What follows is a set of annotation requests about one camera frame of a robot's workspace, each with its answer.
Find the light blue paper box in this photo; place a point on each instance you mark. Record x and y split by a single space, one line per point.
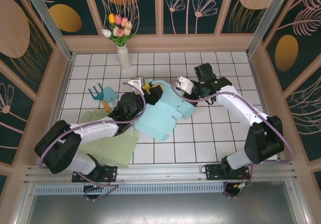
170 103

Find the light green paper box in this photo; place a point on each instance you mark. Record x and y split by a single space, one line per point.
118 151

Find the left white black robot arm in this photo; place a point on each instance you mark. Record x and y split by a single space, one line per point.
95 131

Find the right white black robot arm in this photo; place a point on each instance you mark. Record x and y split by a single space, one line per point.
238 108

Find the light blue toy trowel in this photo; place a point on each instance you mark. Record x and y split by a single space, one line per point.
110 94

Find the white ribbed vase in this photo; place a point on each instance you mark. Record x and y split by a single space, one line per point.
124 58

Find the artificial tulip bouquet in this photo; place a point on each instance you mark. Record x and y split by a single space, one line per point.
120 30

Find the green circuit board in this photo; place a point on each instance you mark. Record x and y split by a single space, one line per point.
243 185

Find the grey metal sheet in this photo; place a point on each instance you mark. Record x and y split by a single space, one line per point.
160 209

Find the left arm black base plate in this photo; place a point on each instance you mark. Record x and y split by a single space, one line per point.
110 173

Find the aluminium mounting rail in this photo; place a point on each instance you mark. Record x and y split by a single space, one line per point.
160 175

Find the right aluminium frame post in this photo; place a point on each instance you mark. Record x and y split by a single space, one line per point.
265 20

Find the aluminium frame post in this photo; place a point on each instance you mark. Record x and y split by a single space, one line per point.
55 30
265 20

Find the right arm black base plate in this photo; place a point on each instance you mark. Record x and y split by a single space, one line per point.
213 172

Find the left aluminium frame post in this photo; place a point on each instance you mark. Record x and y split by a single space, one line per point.
55 30

